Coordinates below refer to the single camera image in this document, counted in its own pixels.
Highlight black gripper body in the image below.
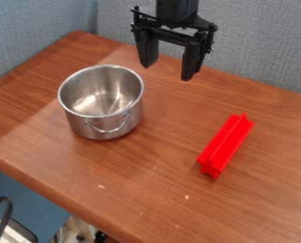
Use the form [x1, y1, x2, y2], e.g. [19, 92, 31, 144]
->
[132, 0, 217, 53]

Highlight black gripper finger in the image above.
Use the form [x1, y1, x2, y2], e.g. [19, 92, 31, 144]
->
[182, 43, 205, 81]
[137, 30, 160, 68]

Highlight red cross-shaped block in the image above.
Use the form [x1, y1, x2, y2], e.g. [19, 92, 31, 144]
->
[197, 113, 254, 179]

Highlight metal pot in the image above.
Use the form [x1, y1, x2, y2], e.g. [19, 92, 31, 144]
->
[58, 65, 145, 140]

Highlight white striped object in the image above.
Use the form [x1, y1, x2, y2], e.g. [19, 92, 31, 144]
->
[0, 219, 35, 243]

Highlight wooden table leg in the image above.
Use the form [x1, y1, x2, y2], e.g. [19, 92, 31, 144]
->
[57, 215, 97, 243]

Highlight black cable loop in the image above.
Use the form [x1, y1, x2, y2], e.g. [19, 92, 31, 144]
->
[0, 196, 14, 243]

